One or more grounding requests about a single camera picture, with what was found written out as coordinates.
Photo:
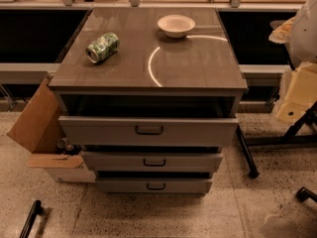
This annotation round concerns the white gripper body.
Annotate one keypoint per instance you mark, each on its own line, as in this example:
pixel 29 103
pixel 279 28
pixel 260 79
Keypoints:
pixel 304 37

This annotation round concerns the grey bottom drawer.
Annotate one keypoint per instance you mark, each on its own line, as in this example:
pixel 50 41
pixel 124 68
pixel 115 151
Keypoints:
pixel 155 185

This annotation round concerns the grey drawer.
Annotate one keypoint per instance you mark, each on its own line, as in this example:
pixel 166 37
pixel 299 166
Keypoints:
pixel 152 162
pixel 110 131
pixel 155 185

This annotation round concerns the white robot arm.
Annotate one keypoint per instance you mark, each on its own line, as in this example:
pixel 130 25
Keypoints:
pixel 300 35

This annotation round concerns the grey drawer cabinet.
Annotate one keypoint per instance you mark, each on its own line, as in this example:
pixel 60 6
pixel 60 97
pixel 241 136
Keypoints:
pixel 151 76

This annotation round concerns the grey middle drawer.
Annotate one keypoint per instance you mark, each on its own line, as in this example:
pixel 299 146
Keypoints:
pixel 152 162

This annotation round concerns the grey top drawer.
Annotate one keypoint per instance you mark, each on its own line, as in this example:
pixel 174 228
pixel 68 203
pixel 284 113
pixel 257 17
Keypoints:
pixel 110 131

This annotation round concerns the open cardboard box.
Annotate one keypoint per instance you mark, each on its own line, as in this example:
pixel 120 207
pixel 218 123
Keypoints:
pixel 37 130

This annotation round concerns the black chair with stand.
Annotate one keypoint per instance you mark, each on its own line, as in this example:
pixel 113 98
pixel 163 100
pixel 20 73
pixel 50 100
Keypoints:
pixel 289 138

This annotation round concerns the black caster foot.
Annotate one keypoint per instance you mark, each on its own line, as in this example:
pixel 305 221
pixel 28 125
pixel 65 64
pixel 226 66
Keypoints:
pixel 305 193

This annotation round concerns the white bowl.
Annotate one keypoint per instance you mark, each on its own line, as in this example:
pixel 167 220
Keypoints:
pixel 176 26

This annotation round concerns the green soda can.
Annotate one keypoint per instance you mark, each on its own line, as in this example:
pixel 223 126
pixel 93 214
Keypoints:
pixel 103 47

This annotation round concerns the cans inside cardboard box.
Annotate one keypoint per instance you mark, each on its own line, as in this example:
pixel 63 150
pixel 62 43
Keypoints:
pixel 65 147

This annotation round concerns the black bar on floor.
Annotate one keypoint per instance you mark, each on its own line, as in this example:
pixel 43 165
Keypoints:
pixel 36 210

